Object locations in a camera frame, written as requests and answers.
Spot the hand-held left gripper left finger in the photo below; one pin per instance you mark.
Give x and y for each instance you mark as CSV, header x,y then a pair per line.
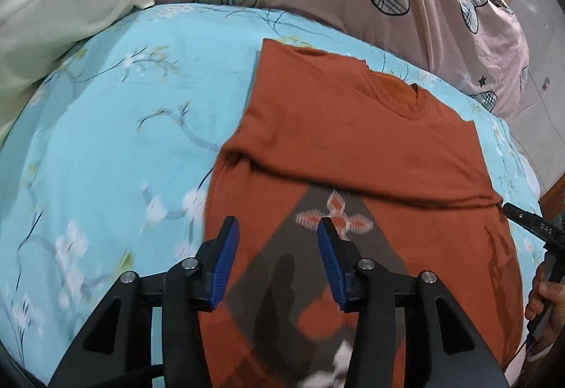
x,y
222,264

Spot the white pillow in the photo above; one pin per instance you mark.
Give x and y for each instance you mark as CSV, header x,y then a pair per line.
x,y
57,12

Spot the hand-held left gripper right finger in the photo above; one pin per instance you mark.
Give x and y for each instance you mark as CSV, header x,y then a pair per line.
x,y
332,264

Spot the orange knit sweater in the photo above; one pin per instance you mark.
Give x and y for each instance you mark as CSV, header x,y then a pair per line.
x,y
353,158

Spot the person's right hand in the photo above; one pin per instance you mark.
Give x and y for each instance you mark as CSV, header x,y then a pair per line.
x,y
545,297

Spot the light blue floral bed sheet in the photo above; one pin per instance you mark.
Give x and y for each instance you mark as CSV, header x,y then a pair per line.
x,y
110,158

